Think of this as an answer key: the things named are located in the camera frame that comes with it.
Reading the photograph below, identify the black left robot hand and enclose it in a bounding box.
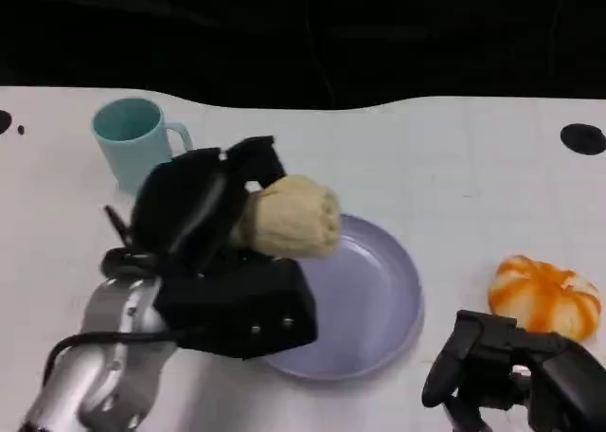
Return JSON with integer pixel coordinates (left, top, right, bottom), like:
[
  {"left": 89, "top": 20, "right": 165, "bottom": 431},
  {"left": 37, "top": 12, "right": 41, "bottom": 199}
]
[{"left": 128, "top": 135, "right": 286, "bottom": 279}]

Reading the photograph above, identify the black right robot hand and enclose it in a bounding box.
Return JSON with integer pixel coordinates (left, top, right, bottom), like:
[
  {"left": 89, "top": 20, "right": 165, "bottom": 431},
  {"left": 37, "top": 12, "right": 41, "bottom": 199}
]
[{"left": 420, "top": 309, "right": 606, "bottom": 432}]

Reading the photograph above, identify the beige towel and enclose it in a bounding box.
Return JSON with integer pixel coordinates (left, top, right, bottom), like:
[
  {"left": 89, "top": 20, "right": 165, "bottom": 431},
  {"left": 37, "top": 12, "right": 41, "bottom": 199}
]
[{"left": 235, "top": 174, "right": 343, "bottom": 261}]

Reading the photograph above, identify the pale green mug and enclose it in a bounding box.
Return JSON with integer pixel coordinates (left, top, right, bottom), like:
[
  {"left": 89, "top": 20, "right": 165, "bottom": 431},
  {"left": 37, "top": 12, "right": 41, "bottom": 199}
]
[{"left": 91, "top": 98, "right": 194, "bottom": 194}]

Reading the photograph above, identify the orange and white bread roll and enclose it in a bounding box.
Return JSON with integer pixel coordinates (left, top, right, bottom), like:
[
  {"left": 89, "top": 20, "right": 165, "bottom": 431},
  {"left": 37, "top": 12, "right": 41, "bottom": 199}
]
[{"left": 487, "top": 254, "right": 602, "bottom": 343}]

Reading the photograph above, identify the lilac plate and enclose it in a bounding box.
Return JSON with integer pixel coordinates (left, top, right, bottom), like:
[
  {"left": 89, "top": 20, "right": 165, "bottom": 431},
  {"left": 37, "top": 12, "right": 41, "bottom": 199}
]
[{"left": 258, "top": 212, "right": 424, "bottom": 383}]

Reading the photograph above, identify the black backdrop curtain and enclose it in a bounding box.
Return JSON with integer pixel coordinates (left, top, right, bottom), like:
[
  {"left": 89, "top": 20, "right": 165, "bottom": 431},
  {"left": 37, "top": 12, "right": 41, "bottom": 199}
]
[{"left": 0, "top": 0, "right": 606, "bottom": 112}]

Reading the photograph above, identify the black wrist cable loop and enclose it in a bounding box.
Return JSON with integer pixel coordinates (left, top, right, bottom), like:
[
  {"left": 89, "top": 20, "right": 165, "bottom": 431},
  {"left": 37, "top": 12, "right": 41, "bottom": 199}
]
[{"left": 100, "top": 205, "right": 160, "bottom": 281}]

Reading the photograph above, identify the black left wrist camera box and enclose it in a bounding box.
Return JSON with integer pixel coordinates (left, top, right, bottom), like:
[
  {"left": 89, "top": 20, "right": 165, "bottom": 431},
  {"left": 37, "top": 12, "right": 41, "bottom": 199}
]
[{"left": 153, "top": 255, "right": 319, "bottom": 362}]

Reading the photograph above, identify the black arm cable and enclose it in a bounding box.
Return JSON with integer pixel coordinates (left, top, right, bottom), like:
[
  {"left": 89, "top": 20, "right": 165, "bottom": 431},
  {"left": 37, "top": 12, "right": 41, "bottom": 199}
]
[{"left": 42, "top": 325, "right": 184, "bottom": 388}]

